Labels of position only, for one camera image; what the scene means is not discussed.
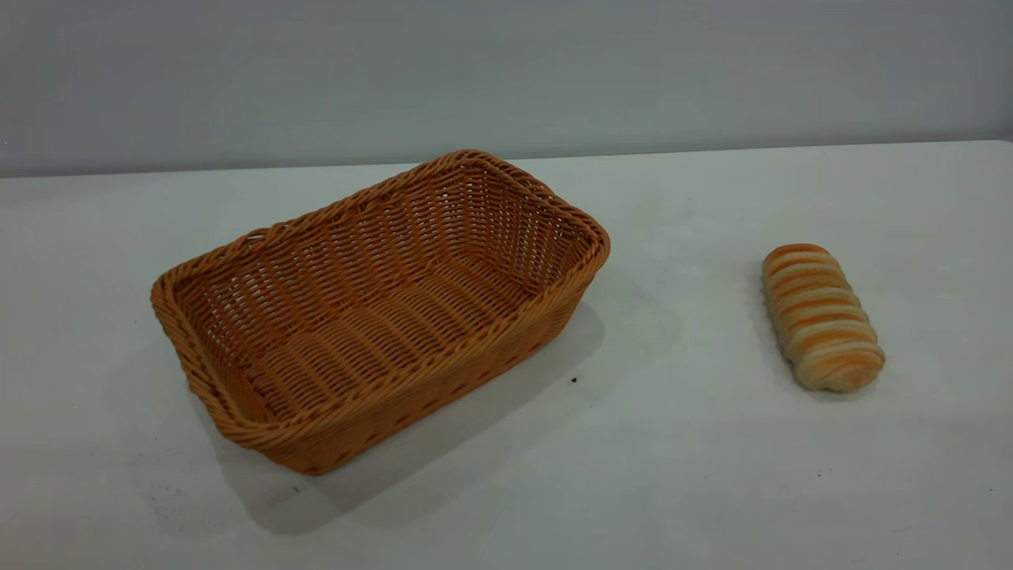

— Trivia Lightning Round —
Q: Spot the orange woven wicker basket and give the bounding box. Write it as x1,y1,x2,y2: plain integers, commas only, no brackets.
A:
150,149,611,477

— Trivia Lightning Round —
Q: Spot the striped long bread roll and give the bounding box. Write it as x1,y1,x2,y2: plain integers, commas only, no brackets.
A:
761,243,886,393

